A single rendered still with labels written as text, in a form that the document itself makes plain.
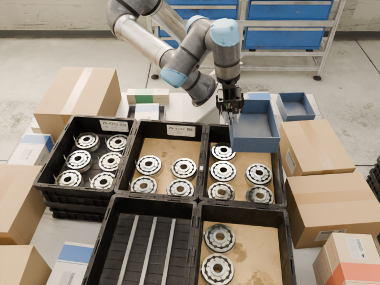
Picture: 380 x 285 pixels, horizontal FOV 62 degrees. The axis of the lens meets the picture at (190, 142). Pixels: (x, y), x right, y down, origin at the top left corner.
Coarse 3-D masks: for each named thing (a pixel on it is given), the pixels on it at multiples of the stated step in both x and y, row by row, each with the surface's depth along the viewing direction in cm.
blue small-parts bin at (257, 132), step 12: (252, 108) 117; (264, 108) 117; (240, 120) 116; (252, 120) 116; (264, 120) 116; (276, 120) 106; (240, 132) 112; (252, 132) 112; (264, 132) 112; (276, 132) 105; (240, 144) 103; (252, 144) 103; (264, 144) 103; (276, 144) 102
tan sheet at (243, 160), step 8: (240, 152) 137; (240, 160) 134; (248, 160) 134; (256, 160) 134; (264, 160) 134; (240, 168) 131; (208, 176) 128; (240, 176) 128; (272, 176) 128; (208, 184) 125; (232, 184) 125; (240, 184) 125; (248, 184) 125; (272, 184) 125; (240, 192) 122; (272, 192) 122; (240, 200) 120
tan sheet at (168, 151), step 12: (144, 144) 141; (156, 144) 141; (168, 144) 141; (180, 144) 141; (192, 144) 141; (144, 156) 136; (156, 156) 136; (168, 156) 136; (180, 156) 136; (192, 156) 136; (168, 168) 131; (132, 180) 127; (156, 180) 127; (168, 180) 127; (192, 180) 127
